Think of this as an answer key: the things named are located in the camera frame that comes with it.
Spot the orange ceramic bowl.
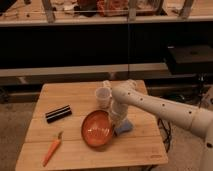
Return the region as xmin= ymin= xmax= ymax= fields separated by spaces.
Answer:
xmin=81 ymin=110 xmax=114 ymax=148

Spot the black box on shelf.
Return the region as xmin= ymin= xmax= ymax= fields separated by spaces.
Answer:
xmin=165 ymin=45 xmax=213 ymax=74

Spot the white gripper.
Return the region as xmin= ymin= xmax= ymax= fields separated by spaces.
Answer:
xmin=109 ymin=100 xmax=128 ymax=127

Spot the small white cup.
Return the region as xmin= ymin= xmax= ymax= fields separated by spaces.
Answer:
xmin=103 ymin=80 xmax=112 ymax=89

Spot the white plastic cup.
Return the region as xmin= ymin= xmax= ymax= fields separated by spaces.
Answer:
xmin=95 ymin=87 xmax=111 ymax=108

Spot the wooden table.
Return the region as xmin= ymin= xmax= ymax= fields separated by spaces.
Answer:
xmin=15 ymin=82 xmax=168 ymax=171

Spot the black striped box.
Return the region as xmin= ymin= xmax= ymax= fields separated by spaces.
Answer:
xmin=45 ymin=105 xmax=72 ymax=123

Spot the orange toy carrot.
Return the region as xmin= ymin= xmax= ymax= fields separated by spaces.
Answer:
xmin=42 ymin=132 xmax=62 ymax=167

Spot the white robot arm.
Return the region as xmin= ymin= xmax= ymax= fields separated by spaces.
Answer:
xmin=110 ymin=80 xmax=213 ymax=171

